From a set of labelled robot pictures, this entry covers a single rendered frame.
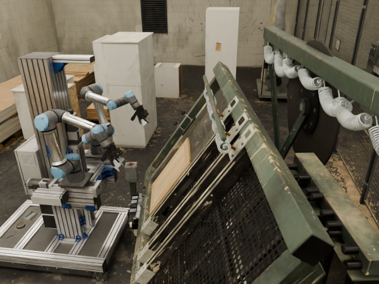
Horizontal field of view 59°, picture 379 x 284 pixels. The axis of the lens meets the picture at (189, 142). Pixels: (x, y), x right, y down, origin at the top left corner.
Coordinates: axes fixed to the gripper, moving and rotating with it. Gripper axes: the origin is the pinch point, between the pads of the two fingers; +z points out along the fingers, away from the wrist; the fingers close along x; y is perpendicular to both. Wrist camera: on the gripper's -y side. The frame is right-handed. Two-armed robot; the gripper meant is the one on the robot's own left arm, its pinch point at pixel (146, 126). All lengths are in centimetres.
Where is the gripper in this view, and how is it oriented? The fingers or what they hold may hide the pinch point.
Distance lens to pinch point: 309.1
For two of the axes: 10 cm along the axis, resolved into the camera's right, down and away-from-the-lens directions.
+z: 4.7, 8.2, 3.3
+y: 8.7, -3.6, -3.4
